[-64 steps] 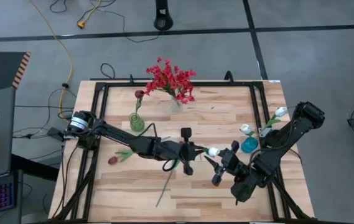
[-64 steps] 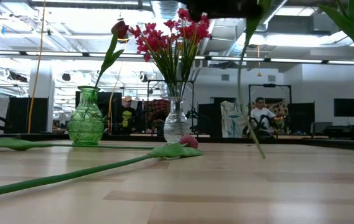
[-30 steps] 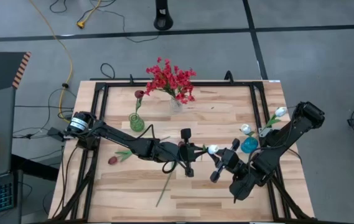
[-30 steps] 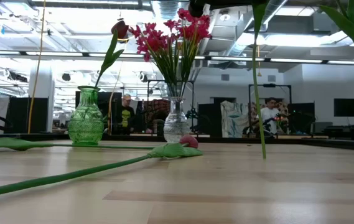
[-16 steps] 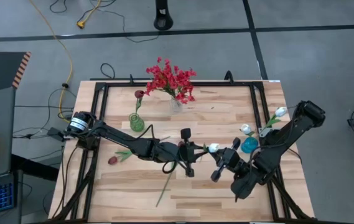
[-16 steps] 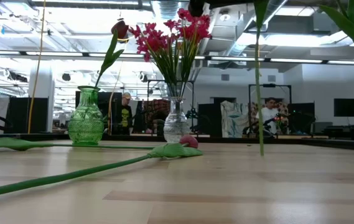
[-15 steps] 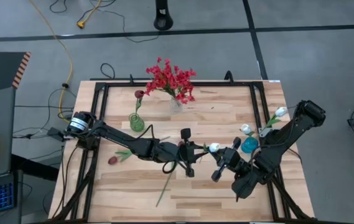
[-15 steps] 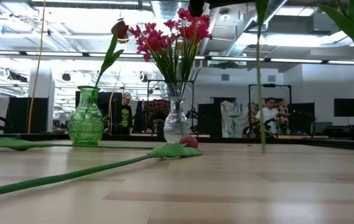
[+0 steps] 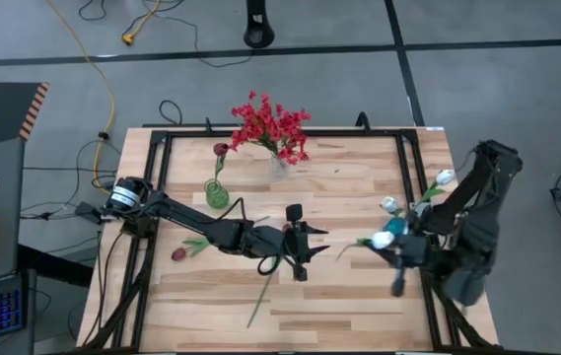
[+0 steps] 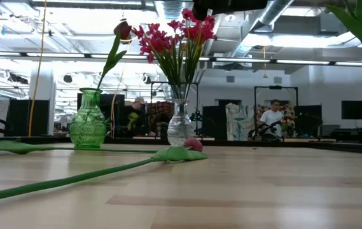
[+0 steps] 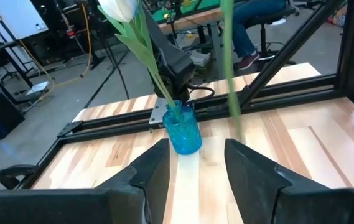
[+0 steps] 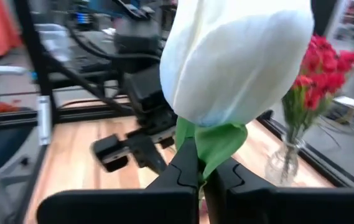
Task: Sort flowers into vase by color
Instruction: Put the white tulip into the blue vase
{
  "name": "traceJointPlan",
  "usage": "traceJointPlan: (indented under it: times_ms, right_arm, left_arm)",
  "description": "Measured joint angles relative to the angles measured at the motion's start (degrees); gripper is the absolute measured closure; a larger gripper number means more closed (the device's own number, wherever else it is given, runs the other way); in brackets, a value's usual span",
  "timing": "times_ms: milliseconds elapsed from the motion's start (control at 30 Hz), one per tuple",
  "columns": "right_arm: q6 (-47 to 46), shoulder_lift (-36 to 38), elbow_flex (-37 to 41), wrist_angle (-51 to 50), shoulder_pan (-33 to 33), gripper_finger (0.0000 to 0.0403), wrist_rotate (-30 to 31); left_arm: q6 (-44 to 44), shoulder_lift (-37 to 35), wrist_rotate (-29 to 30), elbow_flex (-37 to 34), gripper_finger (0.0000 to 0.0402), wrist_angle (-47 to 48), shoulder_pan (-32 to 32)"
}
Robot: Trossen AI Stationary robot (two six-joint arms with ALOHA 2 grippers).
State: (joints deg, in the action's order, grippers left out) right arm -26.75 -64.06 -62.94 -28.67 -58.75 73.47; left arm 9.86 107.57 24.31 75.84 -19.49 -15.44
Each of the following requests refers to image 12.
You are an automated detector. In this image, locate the white artificial tulip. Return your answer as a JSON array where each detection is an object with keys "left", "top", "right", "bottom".
[{"left": 159, "top": 0, "right": 315, "bottom": 187}]

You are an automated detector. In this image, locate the clear glass vase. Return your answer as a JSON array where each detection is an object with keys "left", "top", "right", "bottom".
[{"left": 265, "top": 136, "right": 307, "bottom": 188}]

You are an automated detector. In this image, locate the silver metal bracket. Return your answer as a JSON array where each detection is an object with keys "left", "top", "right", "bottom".
[{"left": 36, "top": 95, "right": 52, "bottom": 146}]

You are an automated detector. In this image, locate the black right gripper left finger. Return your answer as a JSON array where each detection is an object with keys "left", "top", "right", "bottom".
[{"left": 36, "top": 138, "right": 200, "bottom": 224}]

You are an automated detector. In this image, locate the clear plastic bin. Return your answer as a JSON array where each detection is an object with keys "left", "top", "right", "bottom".
[{"left": 35, "top": 23, "right": 72, "bottom": 65}]

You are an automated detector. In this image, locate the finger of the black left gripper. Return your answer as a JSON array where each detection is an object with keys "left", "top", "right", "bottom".
[
  {"left": 129, "top": 133, "right": 169, "bottom": 175},
  {"left": 91, "top": 133, "right": 131, "bottom": 174}
]

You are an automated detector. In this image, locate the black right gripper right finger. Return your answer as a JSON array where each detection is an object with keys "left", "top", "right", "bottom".
[{"left": 203, "top": 157, "right": 354, "bottom": 224}]

